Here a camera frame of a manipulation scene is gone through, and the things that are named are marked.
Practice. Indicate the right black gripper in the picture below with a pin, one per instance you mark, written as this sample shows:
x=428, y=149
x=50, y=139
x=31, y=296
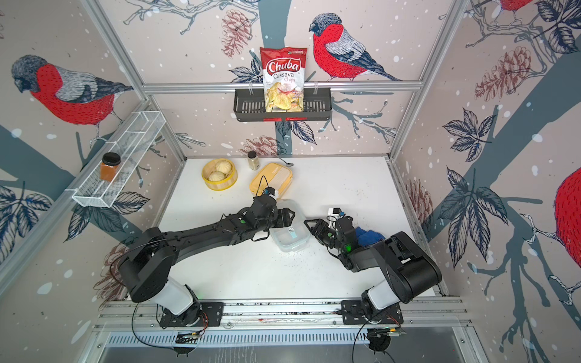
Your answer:
x=320, y=225

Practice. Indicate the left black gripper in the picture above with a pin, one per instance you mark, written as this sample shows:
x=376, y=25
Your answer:
x=287, y=221

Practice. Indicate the clear plastic lunch box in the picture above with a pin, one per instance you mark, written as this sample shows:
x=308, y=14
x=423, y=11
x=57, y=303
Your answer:
x=296, y=236

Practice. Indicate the blue cleaning cloth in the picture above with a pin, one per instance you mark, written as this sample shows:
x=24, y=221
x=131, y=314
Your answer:
x=368, y=237

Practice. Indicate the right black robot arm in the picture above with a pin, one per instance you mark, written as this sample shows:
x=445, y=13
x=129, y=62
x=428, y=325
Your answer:
x=408, y=271

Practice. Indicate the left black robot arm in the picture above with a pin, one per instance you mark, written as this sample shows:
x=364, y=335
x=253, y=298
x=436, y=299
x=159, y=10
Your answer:
x=145, y=269

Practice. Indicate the yellow lunch box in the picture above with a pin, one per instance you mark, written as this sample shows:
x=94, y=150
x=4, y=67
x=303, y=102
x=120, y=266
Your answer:
x=275, y=176

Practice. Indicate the metal spoon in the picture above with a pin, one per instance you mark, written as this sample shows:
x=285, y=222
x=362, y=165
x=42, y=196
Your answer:
x=288, y=164

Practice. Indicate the small spice jar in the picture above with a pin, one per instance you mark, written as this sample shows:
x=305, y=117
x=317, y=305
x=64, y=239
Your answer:
x=253, y=160

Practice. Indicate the yellow bamboo steamer basket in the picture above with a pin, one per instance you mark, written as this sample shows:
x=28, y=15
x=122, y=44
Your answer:
x=228, y=182

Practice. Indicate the right white bun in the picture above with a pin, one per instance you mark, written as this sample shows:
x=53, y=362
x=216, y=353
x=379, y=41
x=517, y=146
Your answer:
x=223, y=166

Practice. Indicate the white bun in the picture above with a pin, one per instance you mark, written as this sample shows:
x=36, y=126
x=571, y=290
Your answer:
x=223, y=166
x=216, y=176

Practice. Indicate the left white bun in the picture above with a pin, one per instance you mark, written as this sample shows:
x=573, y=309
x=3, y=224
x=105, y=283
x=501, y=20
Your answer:
x=216, y=176

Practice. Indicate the red cassava chips bag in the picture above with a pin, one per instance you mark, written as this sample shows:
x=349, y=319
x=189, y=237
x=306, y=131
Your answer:
x=284, y=78

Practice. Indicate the orange jar black lid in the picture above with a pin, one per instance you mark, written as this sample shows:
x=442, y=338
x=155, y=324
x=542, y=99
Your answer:
x=109, y=166

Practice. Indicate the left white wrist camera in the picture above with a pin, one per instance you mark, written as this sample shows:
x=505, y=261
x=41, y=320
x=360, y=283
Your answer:
x=270, y=191

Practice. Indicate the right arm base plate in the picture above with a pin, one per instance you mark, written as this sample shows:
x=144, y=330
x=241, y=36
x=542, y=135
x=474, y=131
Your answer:
x=358, y=312

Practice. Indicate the black wall basket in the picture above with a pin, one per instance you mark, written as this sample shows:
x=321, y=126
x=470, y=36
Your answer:
x=249, y=106

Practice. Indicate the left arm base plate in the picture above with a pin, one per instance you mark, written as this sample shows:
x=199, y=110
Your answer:
x=200, y=314

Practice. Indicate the aluminium mounting rail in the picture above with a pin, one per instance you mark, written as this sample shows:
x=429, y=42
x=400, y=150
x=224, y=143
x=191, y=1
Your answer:
x=268, y=314

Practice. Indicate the white wire shelf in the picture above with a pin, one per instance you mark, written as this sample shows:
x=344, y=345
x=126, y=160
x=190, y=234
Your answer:
x=121, y=157

